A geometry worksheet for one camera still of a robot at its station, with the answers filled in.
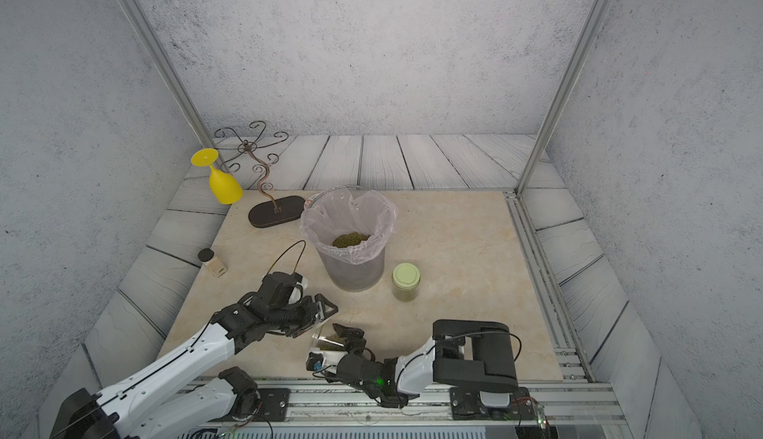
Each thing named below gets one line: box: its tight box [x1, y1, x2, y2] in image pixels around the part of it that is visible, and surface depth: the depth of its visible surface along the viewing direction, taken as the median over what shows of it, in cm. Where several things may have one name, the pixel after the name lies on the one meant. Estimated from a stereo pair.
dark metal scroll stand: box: [243, 141, 306, 229], surface depth 113 cm
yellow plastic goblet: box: [190, 147, 244, 206], surface depth 92 cm
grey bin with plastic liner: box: [300, 184, 398, 293], surface depth 87 cm
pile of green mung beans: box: [332, 231, 371, 249], surface depth 101 cm
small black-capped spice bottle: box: [197, 247, 228, 279], surface depth 94 cm
